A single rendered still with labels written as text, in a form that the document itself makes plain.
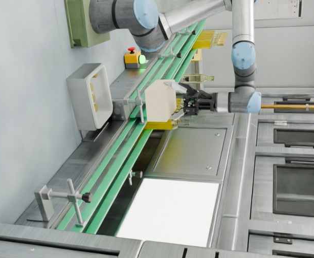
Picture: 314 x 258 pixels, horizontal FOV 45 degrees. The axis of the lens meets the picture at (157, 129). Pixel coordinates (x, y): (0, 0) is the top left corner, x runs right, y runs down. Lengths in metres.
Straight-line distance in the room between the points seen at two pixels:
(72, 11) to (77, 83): 0.27
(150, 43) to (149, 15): 0.16
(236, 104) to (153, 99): 0.30
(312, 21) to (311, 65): 0.83
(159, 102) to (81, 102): 0.31
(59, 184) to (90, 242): 0.53
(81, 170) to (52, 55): 0.42
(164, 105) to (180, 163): 0.38
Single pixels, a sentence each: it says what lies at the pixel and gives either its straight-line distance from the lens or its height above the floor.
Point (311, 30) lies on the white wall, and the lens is 7.69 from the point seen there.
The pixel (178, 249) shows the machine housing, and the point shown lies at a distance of 0.82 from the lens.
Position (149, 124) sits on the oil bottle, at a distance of 1.76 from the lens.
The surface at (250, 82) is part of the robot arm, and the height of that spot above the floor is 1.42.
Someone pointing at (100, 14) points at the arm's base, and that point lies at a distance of 1.51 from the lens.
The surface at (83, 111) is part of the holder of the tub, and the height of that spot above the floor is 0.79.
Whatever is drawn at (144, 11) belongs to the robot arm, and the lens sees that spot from 1.46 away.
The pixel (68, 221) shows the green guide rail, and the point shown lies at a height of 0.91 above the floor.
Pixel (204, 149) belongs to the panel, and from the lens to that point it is 1.78.
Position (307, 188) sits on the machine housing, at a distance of 1.64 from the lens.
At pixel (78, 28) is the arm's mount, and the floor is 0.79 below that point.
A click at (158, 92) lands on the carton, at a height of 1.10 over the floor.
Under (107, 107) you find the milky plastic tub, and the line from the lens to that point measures 1.66.
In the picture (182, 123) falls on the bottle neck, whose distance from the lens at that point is 1.73.
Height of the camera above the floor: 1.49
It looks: 16 degrees down
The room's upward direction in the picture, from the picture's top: 92 degrees clockwise
